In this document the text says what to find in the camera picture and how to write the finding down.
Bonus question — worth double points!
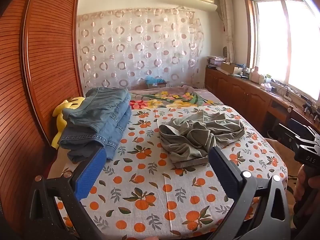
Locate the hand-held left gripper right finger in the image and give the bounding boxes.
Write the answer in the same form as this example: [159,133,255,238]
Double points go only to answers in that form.
[208,145,292,240]

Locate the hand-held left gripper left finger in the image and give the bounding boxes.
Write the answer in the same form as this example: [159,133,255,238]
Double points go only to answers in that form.
[24,146,108,240]

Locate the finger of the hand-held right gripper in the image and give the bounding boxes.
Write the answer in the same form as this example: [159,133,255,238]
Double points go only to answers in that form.
[272,123,300,151]
[287,118,317,137]

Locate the grey-green pants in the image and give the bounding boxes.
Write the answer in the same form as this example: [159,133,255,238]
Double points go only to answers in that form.
[159,111,246,169]

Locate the person's right forearm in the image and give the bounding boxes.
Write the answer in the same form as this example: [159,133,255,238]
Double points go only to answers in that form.
[292,199,320,240]

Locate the person's right hand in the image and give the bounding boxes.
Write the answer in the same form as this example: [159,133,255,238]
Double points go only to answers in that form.
[293,164,320,205]

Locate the long wooden cabinet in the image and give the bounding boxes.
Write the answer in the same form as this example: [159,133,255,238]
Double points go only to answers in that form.
[204,66,320,145]

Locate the light washed blue jeans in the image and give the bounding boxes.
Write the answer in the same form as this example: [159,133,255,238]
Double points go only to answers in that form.
[59,87,132,163]

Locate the orange fruit print bedsheet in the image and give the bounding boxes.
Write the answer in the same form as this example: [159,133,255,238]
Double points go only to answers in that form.
[54,105,288,240]

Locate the yellow plush toy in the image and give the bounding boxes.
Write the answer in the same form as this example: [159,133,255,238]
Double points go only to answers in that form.
[51,96,86,147]

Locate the white plastic jug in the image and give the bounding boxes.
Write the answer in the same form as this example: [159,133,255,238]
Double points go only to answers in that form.
[249,66,260,83]

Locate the floral blanket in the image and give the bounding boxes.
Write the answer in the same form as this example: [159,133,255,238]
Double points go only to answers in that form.
[129,85,224,110]

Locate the open cardboard box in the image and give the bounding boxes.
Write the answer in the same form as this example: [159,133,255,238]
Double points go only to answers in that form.
[220,61,242,75]

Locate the wooden framed window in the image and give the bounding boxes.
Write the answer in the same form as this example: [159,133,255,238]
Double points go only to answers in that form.
[244,0,320,100]

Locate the stack of papers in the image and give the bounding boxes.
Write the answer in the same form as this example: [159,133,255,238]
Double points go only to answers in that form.
[206,56,227,68]

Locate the cream window curtain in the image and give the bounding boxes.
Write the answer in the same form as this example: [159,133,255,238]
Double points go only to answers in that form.
[219,0,237,64]

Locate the circle pattern sheer curtain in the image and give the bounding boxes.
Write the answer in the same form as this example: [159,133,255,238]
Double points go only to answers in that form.
[76,7,204,92]

